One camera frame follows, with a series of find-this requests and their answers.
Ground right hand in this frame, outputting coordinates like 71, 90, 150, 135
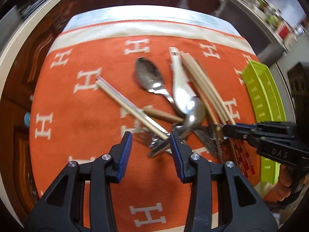
263, 165, 309, 203

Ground steel refrigerator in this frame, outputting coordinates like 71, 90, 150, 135
216, 0, 286, 67

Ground green plastic utensil tray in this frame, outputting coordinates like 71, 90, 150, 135
241, 60, 286, 197

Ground large steel soup spoon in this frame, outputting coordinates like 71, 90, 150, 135
148, 97, 207, 158

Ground cream chopstick red striped end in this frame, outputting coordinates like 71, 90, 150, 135
95, 76, 169, 140

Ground silver steel fork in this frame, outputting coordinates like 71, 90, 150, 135
136, 132, 172, 158

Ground steel spoon round bowl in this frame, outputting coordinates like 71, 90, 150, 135
135, 57, 176, 109

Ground white ceramic soup spoon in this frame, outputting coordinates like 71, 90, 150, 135
169, 47, 196, 114

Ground orange blanket with H pattern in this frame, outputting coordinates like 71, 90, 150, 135
30, 5, 257, 231

